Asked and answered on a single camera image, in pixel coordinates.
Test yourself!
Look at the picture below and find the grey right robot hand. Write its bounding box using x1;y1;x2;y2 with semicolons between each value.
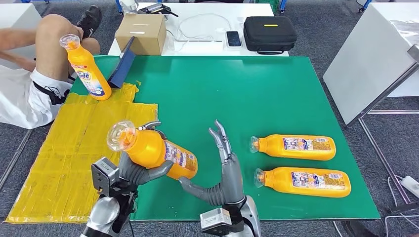
178;119;246;207

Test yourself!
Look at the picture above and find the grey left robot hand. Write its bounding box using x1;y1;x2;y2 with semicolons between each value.
117;121;174;192

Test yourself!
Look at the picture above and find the orange detergent bottle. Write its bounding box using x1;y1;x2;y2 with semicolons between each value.
249;134;337;161
107;120;199;181
254;166;351;198
59;34;113;101

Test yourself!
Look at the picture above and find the clear plastic bottle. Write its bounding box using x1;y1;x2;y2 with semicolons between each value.
118;0;140;15

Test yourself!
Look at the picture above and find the yellow taped sheet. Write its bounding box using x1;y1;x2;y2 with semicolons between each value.
5;81;159;225

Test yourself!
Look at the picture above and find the green table mat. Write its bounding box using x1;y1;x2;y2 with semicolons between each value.
69;55;381;222

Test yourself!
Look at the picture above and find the dark blue folded case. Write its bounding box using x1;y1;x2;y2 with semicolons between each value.
107;36;136;89

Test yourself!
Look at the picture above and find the black base foot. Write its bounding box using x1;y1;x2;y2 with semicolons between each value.
340;222;377;237

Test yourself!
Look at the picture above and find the brown cardboard box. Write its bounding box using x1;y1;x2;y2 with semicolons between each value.
114;13;167;56

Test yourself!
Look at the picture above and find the black smartphone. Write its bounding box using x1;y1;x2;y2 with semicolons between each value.
226;31;242;48

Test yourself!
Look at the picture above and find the person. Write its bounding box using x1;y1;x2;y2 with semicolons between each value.
0;4;103;130

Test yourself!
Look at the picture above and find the black zip carrying case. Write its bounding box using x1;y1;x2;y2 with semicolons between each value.
244;16;298;55

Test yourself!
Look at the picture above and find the white desk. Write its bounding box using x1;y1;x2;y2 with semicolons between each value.
107;2;290;58

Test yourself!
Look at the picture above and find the black handheld device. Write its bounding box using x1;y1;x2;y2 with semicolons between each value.
137;3;179;18

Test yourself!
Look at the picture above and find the white power strip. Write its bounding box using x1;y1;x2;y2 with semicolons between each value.
399;176;419;200

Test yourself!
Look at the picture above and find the white side table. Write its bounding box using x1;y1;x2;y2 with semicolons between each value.
322;3;419;215

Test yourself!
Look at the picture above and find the green plastic crate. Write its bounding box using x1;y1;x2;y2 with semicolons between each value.
255;0;281;14

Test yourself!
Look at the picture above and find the white cabinet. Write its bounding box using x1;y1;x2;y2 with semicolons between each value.
0;3;42;69

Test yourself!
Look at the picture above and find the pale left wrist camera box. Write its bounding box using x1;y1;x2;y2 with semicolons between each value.
90;157;120;197

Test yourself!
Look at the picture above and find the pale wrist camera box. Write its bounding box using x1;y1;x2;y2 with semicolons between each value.
200;207;245;237
90;157;120;197

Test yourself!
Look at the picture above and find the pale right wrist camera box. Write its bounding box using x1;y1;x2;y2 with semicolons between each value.
200;207;245;237

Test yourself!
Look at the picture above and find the white floor cable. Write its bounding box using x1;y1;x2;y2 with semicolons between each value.
383;176;419;237

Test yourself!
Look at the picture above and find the white looped cable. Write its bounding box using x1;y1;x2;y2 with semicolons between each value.
166;13;233;43

